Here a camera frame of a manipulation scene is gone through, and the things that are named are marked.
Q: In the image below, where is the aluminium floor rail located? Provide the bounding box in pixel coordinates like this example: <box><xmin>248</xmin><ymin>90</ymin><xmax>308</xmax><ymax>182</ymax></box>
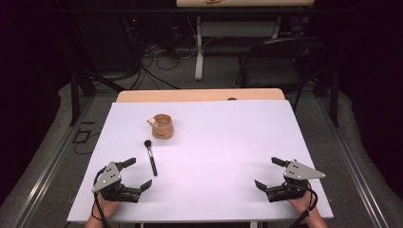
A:
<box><xmin>11</xmin><ymin>95</ymin><xmax>96</xmax><ymax>228</ymax></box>
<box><xmin>317</xmin><ymin>94</ymin><xmax>392</xmax><ymax>228</ymax></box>

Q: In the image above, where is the bundle of floor cables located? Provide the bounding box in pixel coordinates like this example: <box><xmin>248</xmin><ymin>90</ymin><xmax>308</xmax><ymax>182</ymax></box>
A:
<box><xmin>127</xmin><ymin>15</ymin><xmax>203</xmax><ymax>91</ymax></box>

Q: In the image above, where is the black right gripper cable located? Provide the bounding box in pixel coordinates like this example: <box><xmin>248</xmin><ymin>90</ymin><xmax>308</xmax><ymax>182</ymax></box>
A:
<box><xmin>286</xmin><ymin>181</ymin><xmax>318</xmax><ymax>228</ymax></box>

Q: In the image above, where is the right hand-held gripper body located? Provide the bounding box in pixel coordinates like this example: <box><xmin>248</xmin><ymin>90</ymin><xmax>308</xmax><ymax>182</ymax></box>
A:
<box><xmin>266</xmin><ymin>160</ymin><xmax>327</xmax><ymax>203</ymax></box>

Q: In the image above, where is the black makeup brush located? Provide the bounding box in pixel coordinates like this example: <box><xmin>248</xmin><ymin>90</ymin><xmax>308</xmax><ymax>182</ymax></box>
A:
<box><xmin>144</xmin><ymin>139</ymin><xmax>159</xmax><ymax>178</ymax></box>

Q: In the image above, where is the black metal stand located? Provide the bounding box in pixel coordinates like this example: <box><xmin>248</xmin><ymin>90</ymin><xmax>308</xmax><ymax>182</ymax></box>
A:
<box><xmin>68</xmin><ymin>67</ymin><xmax>126</xmax><ymax>127</ymax></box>
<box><xmin>313</xmin><ymin>65</ymin><xmax>340</xmax><ymax>128</ymax></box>

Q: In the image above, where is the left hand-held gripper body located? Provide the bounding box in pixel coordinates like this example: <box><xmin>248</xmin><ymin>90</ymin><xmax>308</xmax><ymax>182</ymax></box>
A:
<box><xmin>91</xmin><ymin>161</ymin><xmax>143</xmax><ymax>204</ymax></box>

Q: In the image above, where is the person's left hand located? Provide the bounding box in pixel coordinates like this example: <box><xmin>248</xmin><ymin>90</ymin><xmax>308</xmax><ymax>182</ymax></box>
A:
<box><xmin>94</xmin><ymin>191</ymin><xmax>120</xmax><ymax>220</ymax></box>

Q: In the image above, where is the person's right hand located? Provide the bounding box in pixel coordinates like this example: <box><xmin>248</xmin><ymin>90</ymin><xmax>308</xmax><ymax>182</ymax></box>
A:
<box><xmin>287</xmin><ymin>189</ymin><xmax>316</xmax><ymax>215</ymax></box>

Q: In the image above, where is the brown ceramic mug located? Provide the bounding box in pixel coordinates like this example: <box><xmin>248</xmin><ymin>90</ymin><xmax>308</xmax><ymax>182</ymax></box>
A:
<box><xmin>145</xmin><ymin>113</ymin><xmax>175</xmax><ymax>140</ymax></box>

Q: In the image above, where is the white-legged wooden desk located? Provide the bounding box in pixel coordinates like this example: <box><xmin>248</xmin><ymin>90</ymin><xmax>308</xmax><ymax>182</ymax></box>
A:
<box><xmin>175</xmin><ymin>0</ymin><xmax>316</xmax><ymax>82</ymax></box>

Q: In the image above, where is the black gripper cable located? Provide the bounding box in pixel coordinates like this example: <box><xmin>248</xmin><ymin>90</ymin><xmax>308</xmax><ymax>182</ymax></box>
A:
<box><xmin>90</xmin><ymin>167</ymin><xmax>112</xmax><ymax>228</ymax></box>
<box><xmin>286</xmin><ymin>181</ymin><xmax>318</xmax><ymax>228</ymax></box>

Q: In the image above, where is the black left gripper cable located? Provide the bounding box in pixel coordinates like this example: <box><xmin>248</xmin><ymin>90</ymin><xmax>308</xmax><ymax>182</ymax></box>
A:
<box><xmin>90</xmin><ymin>167</ymin><xmax>112</xmax><ymax>228</ymax></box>

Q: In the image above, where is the black folding chair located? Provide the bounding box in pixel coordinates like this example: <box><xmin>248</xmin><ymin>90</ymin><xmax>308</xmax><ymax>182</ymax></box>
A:
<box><xmin>231</xmin><ymin>37</ymin><xmax>332</xmax><ymax>112</ymax></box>

